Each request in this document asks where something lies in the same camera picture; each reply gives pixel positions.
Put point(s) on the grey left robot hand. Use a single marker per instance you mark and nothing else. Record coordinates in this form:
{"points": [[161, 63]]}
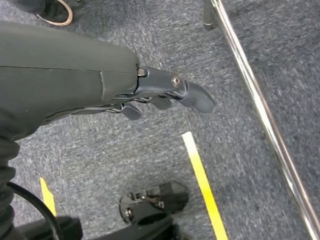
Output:
{"points": [[62, 79]]}

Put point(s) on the person's foot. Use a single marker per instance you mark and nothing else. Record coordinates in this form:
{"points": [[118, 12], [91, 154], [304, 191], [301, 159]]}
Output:
{"points": [[53, 11]]}

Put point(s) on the yellow floor tape strip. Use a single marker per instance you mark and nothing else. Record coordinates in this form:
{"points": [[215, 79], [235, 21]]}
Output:
{"points": [[48, 198], [204, 188]]}

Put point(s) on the black robot foot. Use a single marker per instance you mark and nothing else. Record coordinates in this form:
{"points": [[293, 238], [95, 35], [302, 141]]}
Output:
{"points": [[175, 198]]}

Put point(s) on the chrome table frame tube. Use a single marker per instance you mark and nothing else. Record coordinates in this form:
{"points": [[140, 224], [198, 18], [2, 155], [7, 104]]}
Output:
{"points": [[265, 116]]}

